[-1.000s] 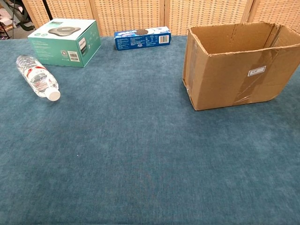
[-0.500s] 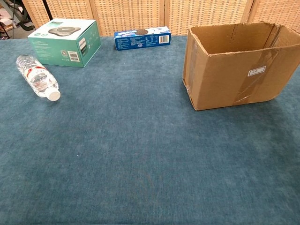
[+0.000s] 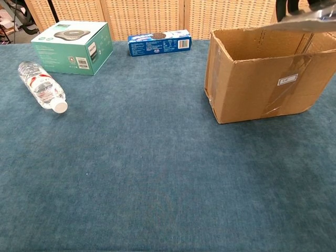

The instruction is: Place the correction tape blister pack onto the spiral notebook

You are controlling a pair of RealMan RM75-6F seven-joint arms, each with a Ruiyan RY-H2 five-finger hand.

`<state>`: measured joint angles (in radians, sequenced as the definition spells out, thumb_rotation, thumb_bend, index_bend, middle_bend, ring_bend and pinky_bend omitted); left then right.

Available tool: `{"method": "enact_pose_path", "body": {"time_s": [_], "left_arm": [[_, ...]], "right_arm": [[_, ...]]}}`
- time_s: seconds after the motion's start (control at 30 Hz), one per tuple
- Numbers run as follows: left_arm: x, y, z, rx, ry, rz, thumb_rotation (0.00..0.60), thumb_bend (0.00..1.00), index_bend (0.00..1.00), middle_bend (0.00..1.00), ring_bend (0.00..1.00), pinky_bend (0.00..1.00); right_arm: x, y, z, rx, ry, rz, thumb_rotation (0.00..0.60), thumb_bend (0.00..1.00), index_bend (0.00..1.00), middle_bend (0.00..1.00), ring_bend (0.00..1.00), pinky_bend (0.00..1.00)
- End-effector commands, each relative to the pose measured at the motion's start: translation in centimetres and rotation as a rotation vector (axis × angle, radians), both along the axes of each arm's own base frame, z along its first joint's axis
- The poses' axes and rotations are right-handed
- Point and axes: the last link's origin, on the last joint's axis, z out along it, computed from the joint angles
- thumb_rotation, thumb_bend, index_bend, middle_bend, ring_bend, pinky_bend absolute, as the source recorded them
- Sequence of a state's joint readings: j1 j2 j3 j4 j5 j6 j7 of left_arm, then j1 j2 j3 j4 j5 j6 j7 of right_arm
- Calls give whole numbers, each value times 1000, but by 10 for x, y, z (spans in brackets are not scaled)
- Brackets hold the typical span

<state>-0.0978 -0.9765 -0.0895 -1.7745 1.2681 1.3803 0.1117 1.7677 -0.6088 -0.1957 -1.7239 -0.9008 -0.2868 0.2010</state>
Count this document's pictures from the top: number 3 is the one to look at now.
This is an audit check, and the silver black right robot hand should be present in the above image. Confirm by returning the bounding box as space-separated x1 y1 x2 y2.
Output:
275 0 336 22

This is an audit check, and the blister pack tape dispenser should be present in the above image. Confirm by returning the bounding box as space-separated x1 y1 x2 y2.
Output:
258 4 336 34

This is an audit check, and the open brown cardboard box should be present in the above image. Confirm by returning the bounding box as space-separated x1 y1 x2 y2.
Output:
204 26 336 124

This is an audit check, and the blue cookie package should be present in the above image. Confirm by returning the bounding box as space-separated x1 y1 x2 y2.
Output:
127 29 193 57

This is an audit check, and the green speaker product box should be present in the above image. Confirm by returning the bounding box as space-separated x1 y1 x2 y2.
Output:
30 20 114 76

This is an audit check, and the woven wicker folding screen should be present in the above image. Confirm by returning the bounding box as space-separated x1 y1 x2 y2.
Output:
24 0 336 42

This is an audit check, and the blue tablecloth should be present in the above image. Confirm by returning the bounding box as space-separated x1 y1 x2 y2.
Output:
0 39 336 252

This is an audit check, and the clear plastic water bottle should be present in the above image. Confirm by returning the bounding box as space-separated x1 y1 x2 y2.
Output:
17 61 69 114

